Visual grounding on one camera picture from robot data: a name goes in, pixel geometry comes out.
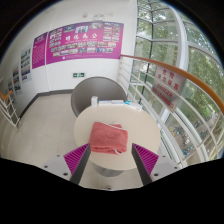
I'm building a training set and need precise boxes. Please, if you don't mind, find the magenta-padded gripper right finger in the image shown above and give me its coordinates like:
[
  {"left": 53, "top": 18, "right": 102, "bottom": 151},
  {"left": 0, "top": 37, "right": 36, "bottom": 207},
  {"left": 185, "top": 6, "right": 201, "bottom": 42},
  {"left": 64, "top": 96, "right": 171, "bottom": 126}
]
[{"left": 131, "top": 142, "right": 183, "bottom": 187}]

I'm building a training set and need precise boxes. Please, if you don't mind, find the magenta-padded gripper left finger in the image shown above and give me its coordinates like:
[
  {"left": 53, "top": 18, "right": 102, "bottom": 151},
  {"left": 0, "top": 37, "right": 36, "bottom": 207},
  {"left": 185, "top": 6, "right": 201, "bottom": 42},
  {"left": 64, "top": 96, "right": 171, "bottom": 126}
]
[{"left": 41, "top": 142, "right": 92, "bottom": 186}]

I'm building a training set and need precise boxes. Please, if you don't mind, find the pink towel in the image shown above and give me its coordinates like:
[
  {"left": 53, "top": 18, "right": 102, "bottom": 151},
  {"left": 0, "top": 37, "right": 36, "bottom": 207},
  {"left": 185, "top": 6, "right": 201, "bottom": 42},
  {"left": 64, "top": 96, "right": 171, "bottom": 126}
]
[{"left": 88, "top": 121, "right": 129, "bottom": 156}]

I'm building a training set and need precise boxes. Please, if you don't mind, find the white box with blue end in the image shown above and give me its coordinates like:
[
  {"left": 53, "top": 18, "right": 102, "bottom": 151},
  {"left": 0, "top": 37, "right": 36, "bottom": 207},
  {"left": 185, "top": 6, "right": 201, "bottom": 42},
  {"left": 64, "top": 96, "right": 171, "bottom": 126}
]
[{"left": 124, "top": 100, "right": 144, "bottom": 112}]

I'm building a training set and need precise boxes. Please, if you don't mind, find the small upright white box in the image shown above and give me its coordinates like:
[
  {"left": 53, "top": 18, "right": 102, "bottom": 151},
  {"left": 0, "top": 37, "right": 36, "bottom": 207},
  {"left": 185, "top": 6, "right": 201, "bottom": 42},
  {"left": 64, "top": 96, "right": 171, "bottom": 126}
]
[{"left": 90, "top": 95, "right": 99, "bottom": 108}]

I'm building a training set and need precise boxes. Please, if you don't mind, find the grey round-back chair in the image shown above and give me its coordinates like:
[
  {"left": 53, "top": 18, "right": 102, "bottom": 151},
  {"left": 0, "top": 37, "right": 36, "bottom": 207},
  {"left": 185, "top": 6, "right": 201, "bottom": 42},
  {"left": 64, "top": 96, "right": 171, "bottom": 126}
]
[{"left": 70, "top": 76, "right": 128, "bottom": 118}]

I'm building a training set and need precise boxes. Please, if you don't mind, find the red-lettered warning sign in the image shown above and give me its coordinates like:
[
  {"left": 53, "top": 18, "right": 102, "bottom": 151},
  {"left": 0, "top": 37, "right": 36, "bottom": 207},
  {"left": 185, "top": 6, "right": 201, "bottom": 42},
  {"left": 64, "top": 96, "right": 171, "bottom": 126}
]
[{"left": 150, "top": 65, "right": 187, "bottom": 113}]

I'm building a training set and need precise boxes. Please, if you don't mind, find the green exit sign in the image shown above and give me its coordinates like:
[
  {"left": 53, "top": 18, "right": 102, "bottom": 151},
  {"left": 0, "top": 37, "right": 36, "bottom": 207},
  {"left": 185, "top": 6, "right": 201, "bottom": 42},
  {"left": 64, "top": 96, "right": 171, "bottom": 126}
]
[{"left": 72, "top": 71, "right": 86, "bottom": 79}]

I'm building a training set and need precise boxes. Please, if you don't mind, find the short white stair railing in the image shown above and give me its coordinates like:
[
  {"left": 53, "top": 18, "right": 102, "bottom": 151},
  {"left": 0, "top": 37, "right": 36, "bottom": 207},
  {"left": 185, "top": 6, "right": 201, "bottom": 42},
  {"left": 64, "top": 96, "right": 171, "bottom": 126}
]
[{"left": 0, "top": 89, "right": 21, "bottom": 129}]

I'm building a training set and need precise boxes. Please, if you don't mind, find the white railing with orange handrail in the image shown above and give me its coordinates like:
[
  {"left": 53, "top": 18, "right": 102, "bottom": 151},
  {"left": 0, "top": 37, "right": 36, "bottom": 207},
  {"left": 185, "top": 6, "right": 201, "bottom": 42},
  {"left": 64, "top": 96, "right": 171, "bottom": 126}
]
[{"left": 117, "top": 54, "right": 224, "bottom": 168}]

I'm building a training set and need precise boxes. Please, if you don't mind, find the white photo wall poster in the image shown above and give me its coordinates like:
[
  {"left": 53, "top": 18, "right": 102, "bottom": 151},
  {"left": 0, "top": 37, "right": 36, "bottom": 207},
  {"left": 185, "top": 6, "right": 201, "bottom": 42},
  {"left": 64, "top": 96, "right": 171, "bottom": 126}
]
[
  {"left": 20, "top": 44, "right": 33, "bottom": 84},
  {"left": 11, "top": 63, "right": 23, "bottom": 95}
]

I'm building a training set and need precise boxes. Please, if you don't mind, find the narrow magenta wall poster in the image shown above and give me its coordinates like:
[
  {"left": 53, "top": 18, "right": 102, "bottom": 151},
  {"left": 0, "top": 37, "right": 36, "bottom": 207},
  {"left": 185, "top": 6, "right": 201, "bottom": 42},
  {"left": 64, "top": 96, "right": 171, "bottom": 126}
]
[{"left": 31, "top": 31, "right": 49, "bottom": 70}]

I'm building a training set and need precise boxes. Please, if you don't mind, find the large magenta wall poster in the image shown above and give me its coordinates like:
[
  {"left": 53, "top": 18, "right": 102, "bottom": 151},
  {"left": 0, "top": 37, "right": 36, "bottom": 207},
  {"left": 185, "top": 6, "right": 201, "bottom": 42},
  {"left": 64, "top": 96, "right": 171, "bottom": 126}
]
[{"left": 45, "top": 21, "right": 125, "bottom": 66}]

